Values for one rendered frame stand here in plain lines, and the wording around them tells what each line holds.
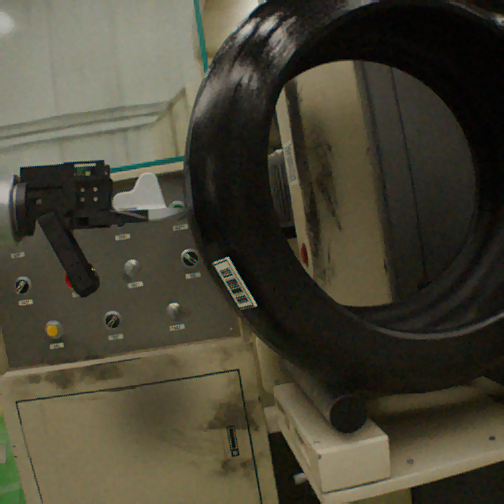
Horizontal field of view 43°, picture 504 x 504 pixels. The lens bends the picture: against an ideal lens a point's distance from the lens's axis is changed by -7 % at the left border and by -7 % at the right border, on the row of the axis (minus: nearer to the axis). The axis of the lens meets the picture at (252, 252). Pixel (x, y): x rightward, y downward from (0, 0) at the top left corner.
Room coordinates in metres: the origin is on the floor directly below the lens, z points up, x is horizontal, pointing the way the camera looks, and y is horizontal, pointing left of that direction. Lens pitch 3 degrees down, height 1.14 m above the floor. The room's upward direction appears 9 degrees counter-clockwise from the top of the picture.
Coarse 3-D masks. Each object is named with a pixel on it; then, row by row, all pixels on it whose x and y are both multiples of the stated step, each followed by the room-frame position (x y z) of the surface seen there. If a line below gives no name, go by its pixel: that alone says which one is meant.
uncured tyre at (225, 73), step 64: (320, 0) 0.74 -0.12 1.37; (384, 0) 0.75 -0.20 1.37; (448, 0) 0.76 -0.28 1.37; (256, 64) 0.73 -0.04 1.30; (320, 64) 1.03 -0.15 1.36; (384, 64) 1.05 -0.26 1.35; (448, 64) 1.03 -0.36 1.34; (192, 128) 0.77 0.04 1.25; (256, 128) 0.73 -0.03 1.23; (192, 192) 0.76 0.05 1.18; (256, 192) 0.73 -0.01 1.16; (256, 256) 0.73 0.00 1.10; (256, 320) 0.76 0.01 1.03; (320, 320) 0.73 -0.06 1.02; (384, 320) 1.01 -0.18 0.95; (448, 320) 1.00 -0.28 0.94; (384, 384) 0.77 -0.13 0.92; (448, 384) 0.78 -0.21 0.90
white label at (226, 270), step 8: (216, 264) 0.75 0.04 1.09; (224, 264) 0.73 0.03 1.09; (232, 264) 0.72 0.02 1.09; (224, 272) 0.74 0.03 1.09; (232, 272) 0.73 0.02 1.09; (224, 280) 0.75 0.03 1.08; (232, 280) 0.74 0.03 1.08; (240, 280) 0.72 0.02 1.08; (232, 288) 0.75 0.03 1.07; (240, 288) 0.73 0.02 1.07; (232, 296) 0.76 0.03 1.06; (240, 296) 0.74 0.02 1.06; (248, 296) 0.73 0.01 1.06; (240, 304) 0.75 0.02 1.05; (248, 304) 0.74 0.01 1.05
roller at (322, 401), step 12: (300, 372) 0.95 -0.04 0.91; (300, 384) 0.94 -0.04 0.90; (312, 384) 0.86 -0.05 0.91; (324, 384) 0.83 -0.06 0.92; (336, 384) 0.81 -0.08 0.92; (312, 396) 0.85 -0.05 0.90; (324, 396) 0.79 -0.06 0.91; (336, 396) 0.76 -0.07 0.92; (348, 396) 0.75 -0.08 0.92; (324, 408) 0.78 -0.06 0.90; (336, 408) 0.74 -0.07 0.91; (348, 408) 0.74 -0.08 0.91; (360, 408) 0.75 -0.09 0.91; (336, 420) 0.74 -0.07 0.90; (348, 420) 0.74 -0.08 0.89; (360, 420) 0.75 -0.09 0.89; (348, 432) 0.75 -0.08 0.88
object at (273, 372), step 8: (256, 344) 1.10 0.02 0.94; (264, 344) 1.08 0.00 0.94; (264, 352) 1.08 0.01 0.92; (272, 352) 1.08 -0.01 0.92; (264, 360) 1.08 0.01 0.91; (272, 360) 1.08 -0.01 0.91; (280, 360) 1.08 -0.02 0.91; (264, 368) 1.08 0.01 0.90; (272, 368) 1.08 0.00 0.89; (280, 368) 1.08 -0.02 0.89; (264, 376) 1.08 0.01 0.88; (272, 376) 1.08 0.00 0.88; (280, 376) 1.09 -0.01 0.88; (288, 376) 1.08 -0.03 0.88; (264, 384) 1.08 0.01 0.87; (272, 384) 1.08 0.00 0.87; (280, 384) 1.08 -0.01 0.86; (272, 392) 1.08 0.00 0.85
